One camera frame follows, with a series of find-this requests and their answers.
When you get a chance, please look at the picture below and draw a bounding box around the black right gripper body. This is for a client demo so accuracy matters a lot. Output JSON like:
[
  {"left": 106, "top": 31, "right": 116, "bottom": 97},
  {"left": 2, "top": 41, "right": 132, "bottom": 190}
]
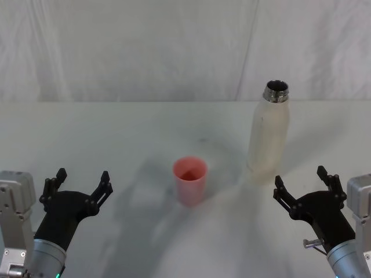
[{"left": 290, "top": 191, "right": 357, "bottom": 253}]

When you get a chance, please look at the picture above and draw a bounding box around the pink plastic cup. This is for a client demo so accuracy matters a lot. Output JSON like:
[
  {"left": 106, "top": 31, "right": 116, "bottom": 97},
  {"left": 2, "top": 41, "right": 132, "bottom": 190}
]
[{"left": 172, "top": 156, "right": 209, "bottom": 208}]

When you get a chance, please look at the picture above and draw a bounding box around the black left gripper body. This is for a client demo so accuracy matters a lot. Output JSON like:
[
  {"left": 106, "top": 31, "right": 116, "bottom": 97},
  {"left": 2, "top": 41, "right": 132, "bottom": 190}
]
[{"left": 34, "top": 190, "right": 101, "bottom": 256}]

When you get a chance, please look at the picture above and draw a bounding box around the cream vacuum bottle steel neck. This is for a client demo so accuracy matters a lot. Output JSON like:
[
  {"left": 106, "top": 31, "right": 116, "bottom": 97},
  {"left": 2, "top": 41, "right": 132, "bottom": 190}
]
[{"left": 247, "top": 80, "right": 290, "bottom": 185}]

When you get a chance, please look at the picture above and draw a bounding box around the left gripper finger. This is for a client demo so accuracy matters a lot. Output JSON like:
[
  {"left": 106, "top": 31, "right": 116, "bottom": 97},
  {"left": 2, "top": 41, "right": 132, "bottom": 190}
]
[
  {"left": 39, "top": 167, "right": 68, "bottom": 213},
  {"left": 85, "top": 170, "right": 114, "bottom": 217}
]

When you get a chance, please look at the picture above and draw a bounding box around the thin cable with silver plug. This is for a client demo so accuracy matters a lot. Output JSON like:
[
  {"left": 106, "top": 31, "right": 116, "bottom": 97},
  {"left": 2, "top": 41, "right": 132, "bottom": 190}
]
[{"left": 302, "top": 238, "right": 329, "bottom": 257}]

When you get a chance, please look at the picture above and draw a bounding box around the white curtain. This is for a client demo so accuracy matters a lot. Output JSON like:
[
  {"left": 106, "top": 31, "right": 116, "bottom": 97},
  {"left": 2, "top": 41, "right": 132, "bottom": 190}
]
[{"left": 0, "top": 0, "right": 371, "bottom": 103}]

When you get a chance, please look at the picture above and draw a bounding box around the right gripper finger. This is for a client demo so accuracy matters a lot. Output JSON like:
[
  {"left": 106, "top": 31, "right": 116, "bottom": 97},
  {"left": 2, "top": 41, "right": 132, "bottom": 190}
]
[
  {"left": 316, "top": 165, "right": 348, "bottom": 208},
  {"left": 272, "top": 175, "right": 304, "bottom": 220}
]

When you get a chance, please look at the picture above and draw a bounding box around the white table cloth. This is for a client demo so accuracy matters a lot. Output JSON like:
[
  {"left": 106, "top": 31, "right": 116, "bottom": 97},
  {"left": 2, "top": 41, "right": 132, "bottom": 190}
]
[{"left": 0, "top": 100, "right": 371, "bottom": 278}]

